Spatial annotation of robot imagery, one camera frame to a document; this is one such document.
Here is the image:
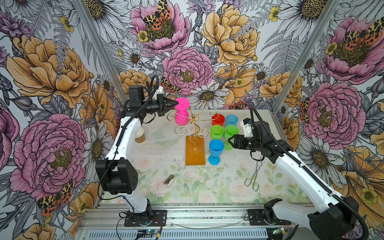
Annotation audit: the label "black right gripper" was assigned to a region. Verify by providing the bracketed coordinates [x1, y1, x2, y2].
[228, 133, 263, 152]

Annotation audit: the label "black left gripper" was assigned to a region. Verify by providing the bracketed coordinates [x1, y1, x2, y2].
[142, 93, 179, 116]

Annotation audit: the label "green wine glass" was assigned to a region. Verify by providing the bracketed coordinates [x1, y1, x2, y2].
[210, 125, 225, 140]
[224, 125, 239, 151]

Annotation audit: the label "pink wine glass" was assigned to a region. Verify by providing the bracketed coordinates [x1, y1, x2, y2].
[175, 98, 190, 126]

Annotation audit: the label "blue wine glass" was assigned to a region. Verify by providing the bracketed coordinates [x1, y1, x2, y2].
[225, 115, 239, 127]
[208, 139, 225, 165]

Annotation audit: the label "red wine glass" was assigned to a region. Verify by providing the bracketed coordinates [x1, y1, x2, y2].
[211, 114, 226, 127]

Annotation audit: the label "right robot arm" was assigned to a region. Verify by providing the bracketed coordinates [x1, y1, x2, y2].
[229, 106, 369, 240]

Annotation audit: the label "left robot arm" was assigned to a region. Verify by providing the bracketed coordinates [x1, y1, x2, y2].
[95, 76, 178, 224]

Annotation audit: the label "brown paper cup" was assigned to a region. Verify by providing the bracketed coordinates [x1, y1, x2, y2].
[135, 128, 146, 144]

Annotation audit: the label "metal tongs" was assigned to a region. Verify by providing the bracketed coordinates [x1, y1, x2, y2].
[244, 161, 263, 192]

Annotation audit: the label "small metal carabiner clip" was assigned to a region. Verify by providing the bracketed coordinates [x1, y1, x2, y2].
[164, 175, 175, 186]

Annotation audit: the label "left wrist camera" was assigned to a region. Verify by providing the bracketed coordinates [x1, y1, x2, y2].
[155, 86, 164, 96]

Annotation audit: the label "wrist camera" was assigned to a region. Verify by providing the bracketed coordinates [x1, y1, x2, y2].
[240, 118, 253, 138]
[155, 86, 164, 96]

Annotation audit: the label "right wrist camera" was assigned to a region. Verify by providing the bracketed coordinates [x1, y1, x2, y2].
[240, 118, 253, 138]

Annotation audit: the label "gold wire glass rack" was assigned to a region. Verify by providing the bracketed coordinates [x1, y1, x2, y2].
[167, 109, 218, 166]

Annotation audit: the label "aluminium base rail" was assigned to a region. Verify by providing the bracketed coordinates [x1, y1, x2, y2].
[76, 203, 317, 240]

